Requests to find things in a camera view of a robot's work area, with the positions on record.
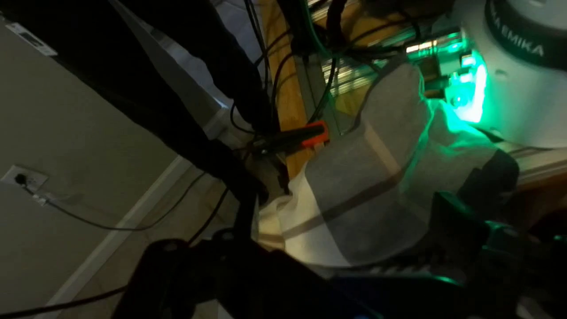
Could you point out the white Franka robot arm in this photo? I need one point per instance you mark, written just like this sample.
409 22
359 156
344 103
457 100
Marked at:
519 71

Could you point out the grey aluminium beam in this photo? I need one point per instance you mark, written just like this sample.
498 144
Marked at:
182 77

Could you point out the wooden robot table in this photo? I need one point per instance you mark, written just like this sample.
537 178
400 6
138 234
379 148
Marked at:
289 89

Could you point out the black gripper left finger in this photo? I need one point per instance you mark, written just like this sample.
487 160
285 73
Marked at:
177 284

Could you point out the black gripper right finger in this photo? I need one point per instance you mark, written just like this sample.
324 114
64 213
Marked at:
514 277

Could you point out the orange tipped spring clamp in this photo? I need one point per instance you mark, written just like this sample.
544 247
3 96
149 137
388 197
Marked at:
306 135

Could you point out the plaid blanket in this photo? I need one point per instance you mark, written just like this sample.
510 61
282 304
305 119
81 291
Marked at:
365 178

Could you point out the white wall power outlet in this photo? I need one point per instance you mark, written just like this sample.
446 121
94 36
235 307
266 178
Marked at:
23 180

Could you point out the green lit robot base platform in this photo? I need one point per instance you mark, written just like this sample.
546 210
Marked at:
383 71

